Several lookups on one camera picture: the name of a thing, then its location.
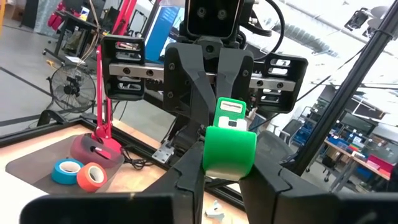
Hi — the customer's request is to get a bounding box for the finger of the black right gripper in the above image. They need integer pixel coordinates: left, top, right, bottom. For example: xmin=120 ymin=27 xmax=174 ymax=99
xmin=216 ymin=49 xmax=254 ymax=105
xmin=163 ymin=42 xmax=218 ymax=126

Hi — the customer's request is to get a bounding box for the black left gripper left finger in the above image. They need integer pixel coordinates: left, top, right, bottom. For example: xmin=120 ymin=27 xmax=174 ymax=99
xmin=144 ymin=141 xmax=205 ymax=224

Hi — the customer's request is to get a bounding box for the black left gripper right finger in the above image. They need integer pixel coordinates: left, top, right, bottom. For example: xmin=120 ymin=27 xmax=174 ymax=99
xmin=239 ymin=154 xmax=340 ymax=224

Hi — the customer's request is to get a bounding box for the green mini stapler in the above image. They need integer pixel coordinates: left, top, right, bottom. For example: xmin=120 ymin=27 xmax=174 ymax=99
xmin=202 ymin=96 xmax=258 ymax=182

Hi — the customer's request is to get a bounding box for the orange tape roll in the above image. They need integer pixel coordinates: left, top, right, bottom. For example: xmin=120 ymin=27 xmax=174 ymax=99
xmin=76 ymin=162 xmax=108 ymax=192

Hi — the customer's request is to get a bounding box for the blue tape roll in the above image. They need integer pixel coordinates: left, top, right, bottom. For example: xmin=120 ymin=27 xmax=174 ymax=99
xmin=51 ymin=158 xmax=85 ymax=185

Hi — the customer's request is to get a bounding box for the red desk lamp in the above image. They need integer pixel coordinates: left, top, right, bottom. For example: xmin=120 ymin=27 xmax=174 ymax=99
xmin=70 ymin=0 xmax=138 ymax=169

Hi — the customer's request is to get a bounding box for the grey mesh office chair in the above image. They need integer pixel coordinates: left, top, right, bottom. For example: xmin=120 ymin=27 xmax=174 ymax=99
xmin=256 ymin=130 xmax=295 ymax=164

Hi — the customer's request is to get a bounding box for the computer monitor blue screen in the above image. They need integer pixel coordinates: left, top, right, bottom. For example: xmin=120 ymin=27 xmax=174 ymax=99
xmin=144 ymin=6 xmax=185 ymax=63

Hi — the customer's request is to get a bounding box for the black floor fan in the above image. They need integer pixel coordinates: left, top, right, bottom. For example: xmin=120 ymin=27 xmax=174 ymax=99
xmin=46 ymin=64 xmax=97 ymax=113

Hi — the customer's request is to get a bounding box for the black work table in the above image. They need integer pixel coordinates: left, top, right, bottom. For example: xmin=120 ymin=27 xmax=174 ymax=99
xmin=43 ymin=11 xmax=103 ymax=65

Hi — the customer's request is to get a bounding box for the cluttered wooden work table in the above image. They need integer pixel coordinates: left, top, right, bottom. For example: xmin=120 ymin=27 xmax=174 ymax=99
xmin=323 ymin=136 xmax=392 ymax=187

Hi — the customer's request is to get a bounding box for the translucent dark plastic bin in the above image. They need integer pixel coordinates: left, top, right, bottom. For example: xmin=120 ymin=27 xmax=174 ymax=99
xmin=5 ymin=133 xmax=125 ymax=194

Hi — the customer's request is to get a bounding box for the silver metal bracket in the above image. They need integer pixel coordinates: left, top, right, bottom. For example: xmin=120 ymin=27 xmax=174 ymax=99
xmin=151 ymin=141 xmax=175 ymax=164

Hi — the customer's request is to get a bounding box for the black lamp cable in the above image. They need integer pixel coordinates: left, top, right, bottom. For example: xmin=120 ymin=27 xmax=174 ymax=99
xmin=120 ymin=146 xmax=154 ymax=170

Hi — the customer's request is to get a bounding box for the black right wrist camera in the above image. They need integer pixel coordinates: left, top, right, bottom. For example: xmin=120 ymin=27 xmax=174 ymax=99
xmin=185 ymin=0 xmax=244 ymax=40

